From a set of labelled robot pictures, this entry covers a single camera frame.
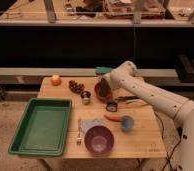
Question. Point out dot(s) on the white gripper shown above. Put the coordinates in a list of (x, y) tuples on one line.
[(105, 77)]

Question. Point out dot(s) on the black brush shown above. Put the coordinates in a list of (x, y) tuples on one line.
[(104, 88)]

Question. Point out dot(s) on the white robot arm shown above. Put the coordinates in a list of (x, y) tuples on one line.
[(179, 108)]

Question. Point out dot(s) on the red bowl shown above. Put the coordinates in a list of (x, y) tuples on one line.
[(99, 97)]

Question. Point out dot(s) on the small blue bowl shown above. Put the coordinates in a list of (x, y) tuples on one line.
[(127, 123)]

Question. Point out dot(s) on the purple bowl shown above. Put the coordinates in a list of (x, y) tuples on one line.
[(99, 140)]

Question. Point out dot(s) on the green sponge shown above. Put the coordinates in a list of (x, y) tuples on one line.
[(102, 70)]

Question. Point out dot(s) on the small metal cup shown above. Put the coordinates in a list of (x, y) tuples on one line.
[(85, 96)]

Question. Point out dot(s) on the small black box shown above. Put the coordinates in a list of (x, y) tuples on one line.
[(112, 106)]

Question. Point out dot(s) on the bunch of dark grapes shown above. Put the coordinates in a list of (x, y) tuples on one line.
[(76, 87)]

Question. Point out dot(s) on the yellow black sponge wedge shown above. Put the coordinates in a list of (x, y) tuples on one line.
[(131, 101)]

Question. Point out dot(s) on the orange carrot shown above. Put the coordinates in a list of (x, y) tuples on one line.
[(113, 118)]

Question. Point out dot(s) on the orange fruit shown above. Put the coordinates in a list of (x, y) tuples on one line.
[(56, 80)]

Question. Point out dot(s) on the light blue cloth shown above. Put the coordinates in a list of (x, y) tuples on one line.
[(89, 123)]

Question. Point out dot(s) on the silver fork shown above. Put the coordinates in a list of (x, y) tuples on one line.
[(79, 139)]

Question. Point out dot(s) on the green plastic tray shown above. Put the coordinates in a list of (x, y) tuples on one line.
[(42, 130)]

